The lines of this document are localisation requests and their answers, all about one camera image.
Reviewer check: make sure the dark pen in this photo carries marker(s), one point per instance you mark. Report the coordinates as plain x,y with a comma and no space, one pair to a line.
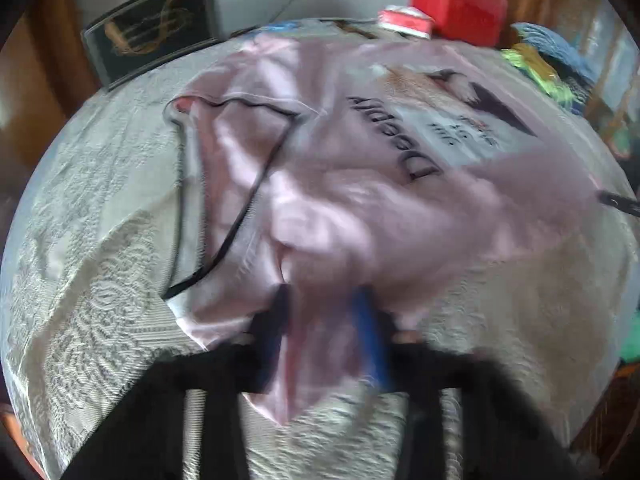
357,30

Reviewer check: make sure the framed dark picture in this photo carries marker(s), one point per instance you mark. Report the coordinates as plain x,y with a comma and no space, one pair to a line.
150,30

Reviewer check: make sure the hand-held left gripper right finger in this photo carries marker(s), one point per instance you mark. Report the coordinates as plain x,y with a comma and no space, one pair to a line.
372,347

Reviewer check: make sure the light blue folded cloth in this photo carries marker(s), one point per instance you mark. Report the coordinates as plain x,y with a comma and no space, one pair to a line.
555,47

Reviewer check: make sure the red and white tissue box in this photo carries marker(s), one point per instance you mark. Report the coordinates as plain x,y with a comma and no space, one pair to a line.
405,22

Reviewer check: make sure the blue denim cloth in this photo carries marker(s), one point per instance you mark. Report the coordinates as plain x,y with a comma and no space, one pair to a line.
582,97

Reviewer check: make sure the cream lace tablecloth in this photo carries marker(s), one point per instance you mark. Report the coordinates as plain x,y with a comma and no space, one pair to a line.
100,260

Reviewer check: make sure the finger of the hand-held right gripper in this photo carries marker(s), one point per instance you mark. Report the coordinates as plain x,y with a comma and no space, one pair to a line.
620,203

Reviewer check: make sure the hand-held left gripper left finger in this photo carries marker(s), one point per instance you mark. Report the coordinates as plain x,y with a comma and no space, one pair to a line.
272,332

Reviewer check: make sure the yellow folded cloth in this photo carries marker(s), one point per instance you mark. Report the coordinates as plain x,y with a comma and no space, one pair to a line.
525,60

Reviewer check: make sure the bright green cloth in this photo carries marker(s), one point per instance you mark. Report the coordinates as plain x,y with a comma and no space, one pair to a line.
550,85

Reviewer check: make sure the red bear-embossed suitcase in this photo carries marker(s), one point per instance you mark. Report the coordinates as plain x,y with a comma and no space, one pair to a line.
460,5

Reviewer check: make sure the pink printed t-shirt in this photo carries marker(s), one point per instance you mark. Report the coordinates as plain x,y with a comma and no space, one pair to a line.
350,200

